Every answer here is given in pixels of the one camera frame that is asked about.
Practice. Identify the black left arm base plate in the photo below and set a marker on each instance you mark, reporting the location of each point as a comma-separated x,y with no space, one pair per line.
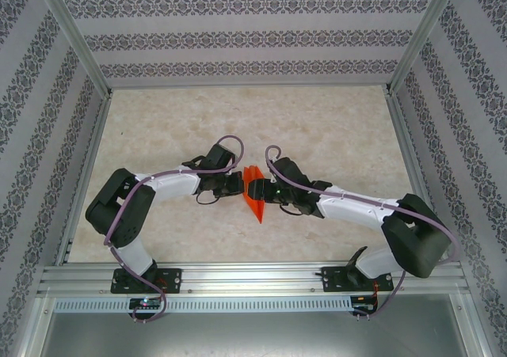
174,279

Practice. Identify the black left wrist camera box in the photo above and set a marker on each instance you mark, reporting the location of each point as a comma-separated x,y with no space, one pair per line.
220,156

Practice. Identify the aluminium frame leg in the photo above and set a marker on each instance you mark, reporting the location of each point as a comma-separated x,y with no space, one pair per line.
477,329
33,329

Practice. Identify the aluminium table side rail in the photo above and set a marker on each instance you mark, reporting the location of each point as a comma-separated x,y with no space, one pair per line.
86,175
410,155

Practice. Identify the orange square paper sheet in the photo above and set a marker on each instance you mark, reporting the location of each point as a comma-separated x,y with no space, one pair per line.
255,210

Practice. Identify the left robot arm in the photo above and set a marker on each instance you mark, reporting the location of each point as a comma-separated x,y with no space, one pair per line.
119,214

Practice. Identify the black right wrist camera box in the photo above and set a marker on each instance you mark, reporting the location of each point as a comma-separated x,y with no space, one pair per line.
289,171

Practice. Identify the aluminium frame post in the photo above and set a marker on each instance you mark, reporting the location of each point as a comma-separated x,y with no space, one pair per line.
423,36
75,36

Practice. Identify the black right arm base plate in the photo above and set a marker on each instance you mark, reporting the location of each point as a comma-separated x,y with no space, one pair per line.
330,279

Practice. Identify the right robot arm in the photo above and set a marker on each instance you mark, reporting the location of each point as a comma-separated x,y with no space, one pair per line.
416,242

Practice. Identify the aluminium mounting rail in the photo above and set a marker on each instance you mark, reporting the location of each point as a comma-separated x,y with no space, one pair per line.
253,274

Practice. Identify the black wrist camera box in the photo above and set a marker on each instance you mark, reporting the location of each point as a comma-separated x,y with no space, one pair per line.
289,171
220,156

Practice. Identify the grey metal sheet shelf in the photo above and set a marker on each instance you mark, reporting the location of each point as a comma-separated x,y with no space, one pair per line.
253,333

